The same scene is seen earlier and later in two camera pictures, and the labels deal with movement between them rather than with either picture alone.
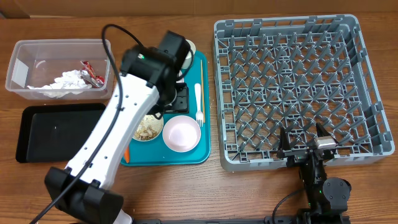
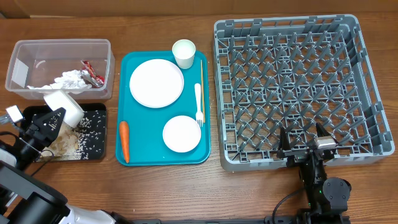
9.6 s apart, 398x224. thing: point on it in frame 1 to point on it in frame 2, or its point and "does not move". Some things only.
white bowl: [148, 128] to [56, 99]
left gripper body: [181, 102] to [30, 146]
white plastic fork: [199, 116] does not move
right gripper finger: [321, 131] does not move
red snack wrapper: [89, 76] does not move
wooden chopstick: [203, 91] does not move
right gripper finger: [284, 142] does not move
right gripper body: [295, 157] does not move
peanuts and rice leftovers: [149, 127] to [84, 141]
